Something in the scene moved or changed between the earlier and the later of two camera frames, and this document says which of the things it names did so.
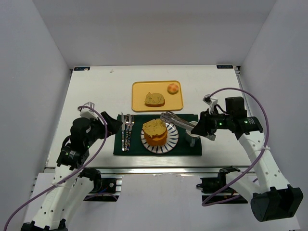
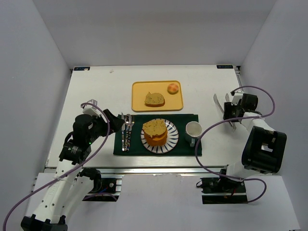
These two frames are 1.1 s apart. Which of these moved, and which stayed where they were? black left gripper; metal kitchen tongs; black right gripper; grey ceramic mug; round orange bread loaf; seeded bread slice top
Moved: black right gripper; metal kitchen tongs
Stayed: seeded bread slice top; grey ceramic mug; black left gripper; round orange bread loaf
